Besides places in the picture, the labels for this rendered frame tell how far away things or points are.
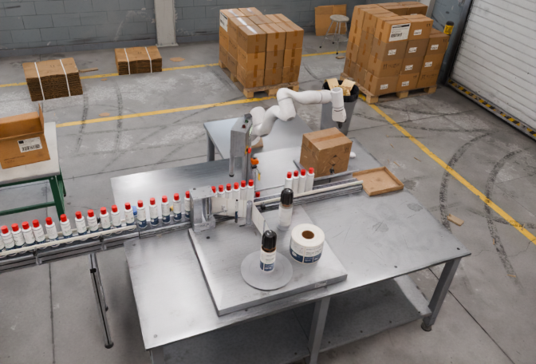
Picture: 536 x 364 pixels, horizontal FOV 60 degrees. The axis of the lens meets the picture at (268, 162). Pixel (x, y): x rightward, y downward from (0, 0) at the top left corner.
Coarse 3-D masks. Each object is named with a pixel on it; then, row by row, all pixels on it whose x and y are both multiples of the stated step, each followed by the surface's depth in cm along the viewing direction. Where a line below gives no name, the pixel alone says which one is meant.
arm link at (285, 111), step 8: (280, 104) 322; (288, 104) 320; (272, 112) 332; (280, 112) 324; (288, 112) 319; (264, 120) 343; (272, 120) 339; (288, 120) 323; (256, 128) 353; (264, 128) 348
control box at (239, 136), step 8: (240, 120) 299; (232, 128) 291; (240, 128) 291; (248, 128) 293; (232, 136) 291; (240, 136) 290; (248, 136) 297; (232, 144) 295; (240, 144) 293; (248, 144) 302; (232, 152) 298; (240, 152) 297
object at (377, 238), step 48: (144, 192) 335; (144, 240) 296; (336, 240) 307; (384, 240) 310; (432, 240) 312; (144, 288) 265; (192, 288) 267; (336, 288) 273; (144, 336) 240; (192, 336) 242
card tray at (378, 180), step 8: (376, 168) 373; (384, 168) 376; (360, 176) 367; (368, 176) 368; (376, 176) 368; (384, 176) 369; (392, 176) 367; (368, 184) 359; (376, 184) 360; (384, 184) 360; (392, 184) 361; (400, 184) 359; (368, 192) 351; (376, 192) 349; (384, 192) 352
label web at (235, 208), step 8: (216, 200) 301; (224, 200) 300; (232, 200) 299; (240, 200) 299; (208, 208) 296; (216, 208) 305; (232, 208) 303; (240, 208) 302; (256, 208) 293; (208, 216) 300; (240, 216) 306; (256, 216) 296; (256, 224) 299
